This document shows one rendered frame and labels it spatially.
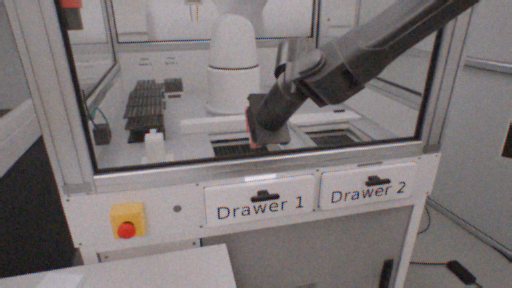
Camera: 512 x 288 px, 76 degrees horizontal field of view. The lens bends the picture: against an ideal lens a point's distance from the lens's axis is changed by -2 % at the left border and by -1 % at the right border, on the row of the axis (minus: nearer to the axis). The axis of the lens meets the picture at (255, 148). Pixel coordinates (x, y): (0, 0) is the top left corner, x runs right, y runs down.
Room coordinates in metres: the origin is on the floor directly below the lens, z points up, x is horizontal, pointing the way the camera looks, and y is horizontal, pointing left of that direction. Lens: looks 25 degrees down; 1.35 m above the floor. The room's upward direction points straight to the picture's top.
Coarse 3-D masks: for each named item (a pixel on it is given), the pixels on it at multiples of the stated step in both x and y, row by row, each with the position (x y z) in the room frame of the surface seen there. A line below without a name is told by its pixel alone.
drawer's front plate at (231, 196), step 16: (304, 176) 0.76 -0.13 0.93; (208, 192) 0.69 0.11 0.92; (224, 192) 0.70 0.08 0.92; (240, 192) 0.71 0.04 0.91; (256, 192) 0.72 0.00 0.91; (272, 192) 0.73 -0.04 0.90; (288, 192) 0.74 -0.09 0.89; (304, 192) 0.75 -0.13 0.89; (208, 208) 0.69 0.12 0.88; (224, 208) 0.70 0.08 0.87; (240, 208) 0.71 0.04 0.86; (256, 208) 0.72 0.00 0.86; (272, 208) 0.73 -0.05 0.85; (288, 208) 0.74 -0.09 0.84; (304, 208) 0.75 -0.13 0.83; (208, 224) 0.69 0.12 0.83; (224, 224) 0.70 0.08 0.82
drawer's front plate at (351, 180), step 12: (372, 168) 0.80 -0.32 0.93; (384, 168) 0.80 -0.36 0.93; (396, 168) 0.81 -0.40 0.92; (408, 168) 0.82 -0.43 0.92; (324, 180) 0.76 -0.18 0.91; (336, 180) 0.77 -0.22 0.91; (348, 180) 0.78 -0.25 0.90; (360, 180) 0.79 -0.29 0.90; (396, 180) 0.81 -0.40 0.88; (408, 180) 0.82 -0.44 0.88; (324, 192) 0.76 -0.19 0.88; (348, 192) 0.78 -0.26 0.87; (360, 192) 0.79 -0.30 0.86; (384, 192) 0.81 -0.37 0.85; (396, 192) 0.81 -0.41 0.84; (408, 192) 0.82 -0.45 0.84; (324, 204) 0.76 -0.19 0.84; (336, 204) 0.77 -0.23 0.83; (348, 204) 0.78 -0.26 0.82
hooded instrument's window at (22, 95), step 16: (0, 16) 1.35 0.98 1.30; (0, 32) 1.31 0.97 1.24; (0, 48) 1.27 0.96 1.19; (16, 48) 1.40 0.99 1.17; (0, 64) 1.23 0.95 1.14; (16, 64) 1.36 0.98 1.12; (0, 80) 1.20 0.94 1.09; (16, 80) 1.32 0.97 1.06; (0, 96) 1.16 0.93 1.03; (16, 96) 1.28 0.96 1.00; (0, 112) 1.13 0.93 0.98
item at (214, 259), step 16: (144, 256) 0.64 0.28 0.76; (160, 256) 0.64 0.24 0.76; (176, 256) 0.64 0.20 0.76; (192, 256) 0.64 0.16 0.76; (208, 256) 0.64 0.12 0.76; (224, 256) 0.64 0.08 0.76; (48, 272) 0.58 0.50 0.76; (64, 272) 0.59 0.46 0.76; (80, 272) 0.59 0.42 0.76; (96, 272) 0.59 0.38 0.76; (112, 272) 0.59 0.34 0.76; (128, 272) 0.59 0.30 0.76; (144, 272) 0.59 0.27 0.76; (160, 272) 0.59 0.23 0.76; (176, 272) 0.59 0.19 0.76; (192, 272) 0.59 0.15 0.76; (208, 272) 0.59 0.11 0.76; (224, 272) 0.59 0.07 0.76
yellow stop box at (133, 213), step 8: (112, 208) 0.63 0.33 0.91; (120, 208) 0.63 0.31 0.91; (128, 208) 0.63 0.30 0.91; (136, 208) 0.63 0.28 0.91; (112, 216) 0.61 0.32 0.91; (120, 216) 0.61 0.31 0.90; (128, 216) 0.62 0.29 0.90; (136, 216) 0.62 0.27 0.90; (144, 216) 0.65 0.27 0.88; (112, 224) 0.61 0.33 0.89; (120, 224) 0.61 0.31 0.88; (136, 224) 0.62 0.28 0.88; (144, 224) 0.63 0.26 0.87; (112, 232) 0.61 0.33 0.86; (136, 232) 0.62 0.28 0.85; (144, 232) 0.62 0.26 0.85
